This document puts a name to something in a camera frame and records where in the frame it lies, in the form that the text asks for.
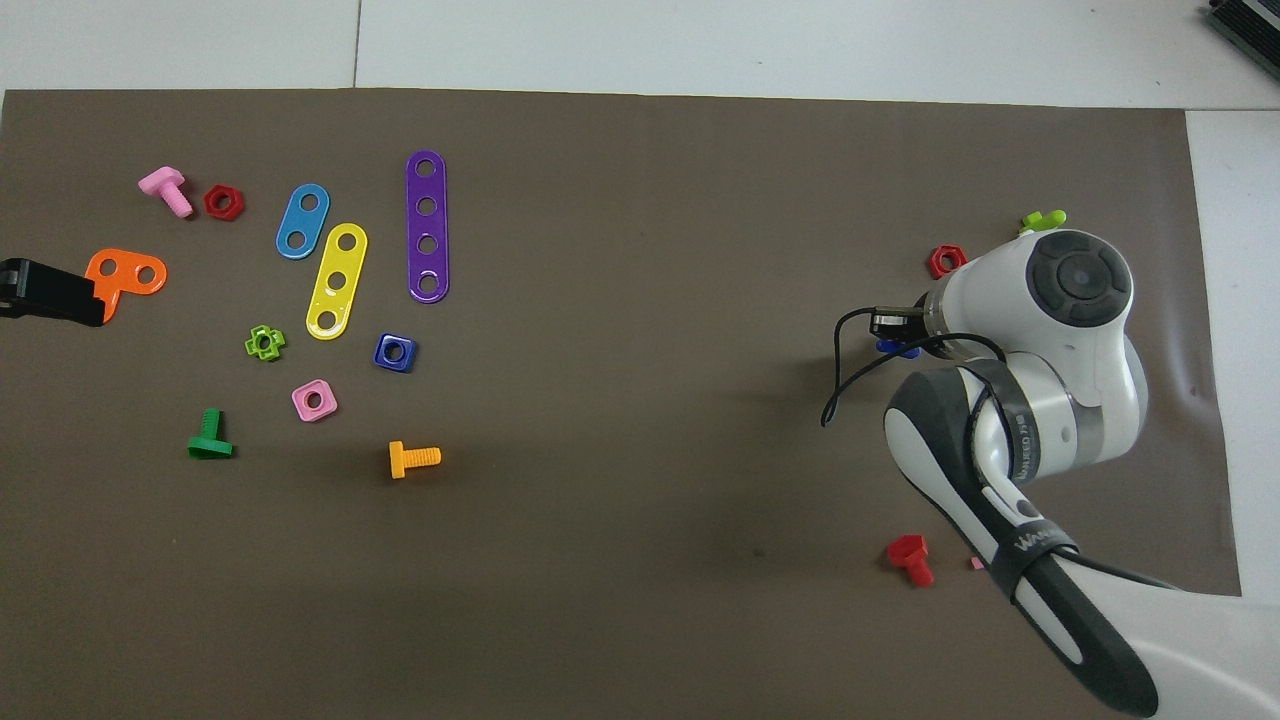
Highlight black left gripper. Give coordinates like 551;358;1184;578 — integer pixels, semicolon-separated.
0;257;107;328

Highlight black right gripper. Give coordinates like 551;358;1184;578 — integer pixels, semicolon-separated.
868;305;926;341

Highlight blue square nut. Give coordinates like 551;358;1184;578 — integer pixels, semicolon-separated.
373;332;418;374

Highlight orange heart-shaped plate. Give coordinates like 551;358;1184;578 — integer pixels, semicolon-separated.
84;248;169;323

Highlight red plastic screw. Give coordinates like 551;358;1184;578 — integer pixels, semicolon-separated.
886;534;936;589

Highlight blue two-hole plate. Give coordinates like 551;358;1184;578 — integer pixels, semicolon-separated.
275;183;331;261

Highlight pink square nut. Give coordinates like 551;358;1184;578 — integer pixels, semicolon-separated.
291;379;339;423

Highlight yellow three-hole plate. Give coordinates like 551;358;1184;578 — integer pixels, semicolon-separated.
305;222;369;342

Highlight purple four-hole plate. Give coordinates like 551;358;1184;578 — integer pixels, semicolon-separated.
405;150;451;304

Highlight brown table mat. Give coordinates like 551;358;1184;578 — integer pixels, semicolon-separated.
0;88;1244;720

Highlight orange plastic screw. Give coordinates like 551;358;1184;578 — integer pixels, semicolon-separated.
388;440;443;481

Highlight dark grey ribbed device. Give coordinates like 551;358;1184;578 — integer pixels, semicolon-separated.
1205;0;1280;56

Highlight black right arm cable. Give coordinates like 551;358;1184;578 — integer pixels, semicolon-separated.
820;305;1186;593

